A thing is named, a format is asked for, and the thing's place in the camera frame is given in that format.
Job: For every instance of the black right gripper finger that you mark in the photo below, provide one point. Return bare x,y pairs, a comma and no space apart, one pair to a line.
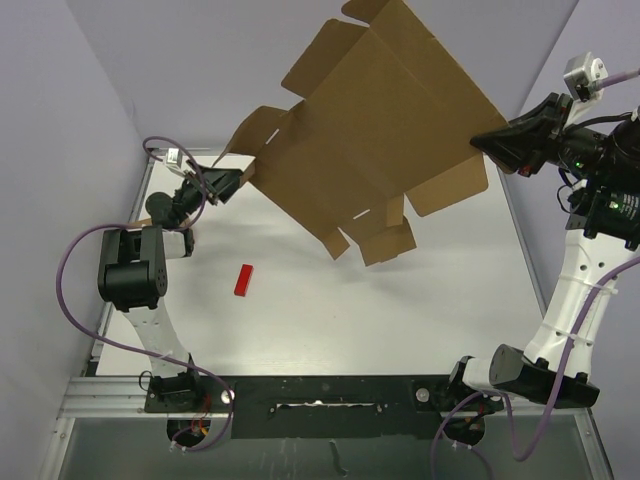
538,122
511,161

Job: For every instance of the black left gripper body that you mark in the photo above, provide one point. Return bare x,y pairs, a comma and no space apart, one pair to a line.
189,196

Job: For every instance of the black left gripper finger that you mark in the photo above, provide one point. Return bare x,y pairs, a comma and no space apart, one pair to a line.
207,174
225,185

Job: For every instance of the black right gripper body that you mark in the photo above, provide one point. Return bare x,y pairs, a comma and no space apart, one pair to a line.
567,144

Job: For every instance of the brown cardboard box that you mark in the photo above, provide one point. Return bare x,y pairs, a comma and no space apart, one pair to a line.
384,120

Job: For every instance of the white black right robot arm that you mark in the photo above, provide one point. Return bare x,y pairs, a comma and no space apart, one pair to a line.
602,233

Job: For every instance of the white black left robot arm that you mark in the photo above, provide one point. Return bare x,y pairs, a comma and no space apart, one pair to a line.
133,276

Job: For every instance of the small folded cardboard box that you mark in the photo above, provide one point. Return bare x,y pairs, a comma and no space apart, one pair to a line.
141,223

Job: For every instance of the red rectangular block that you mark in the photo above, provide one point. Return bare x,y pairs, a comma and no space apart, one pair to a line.
243,280

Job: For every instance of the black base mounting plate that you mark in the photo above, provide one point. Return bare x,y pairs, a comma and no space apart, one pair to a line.
325,407

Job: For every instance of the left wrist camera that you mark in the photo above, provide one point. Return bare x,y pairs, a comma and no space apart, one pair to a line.
173,159

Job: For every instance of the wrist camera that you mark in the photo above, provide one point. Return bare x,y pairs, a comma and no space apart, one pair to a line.
173,159
583,75

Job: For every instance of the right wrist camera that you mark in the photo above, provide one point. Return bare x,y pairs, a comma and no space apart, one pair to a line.
583,75

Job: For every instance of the aluminium frame rail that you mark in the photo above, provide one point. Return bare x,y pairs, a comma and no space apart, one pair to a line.
291,344

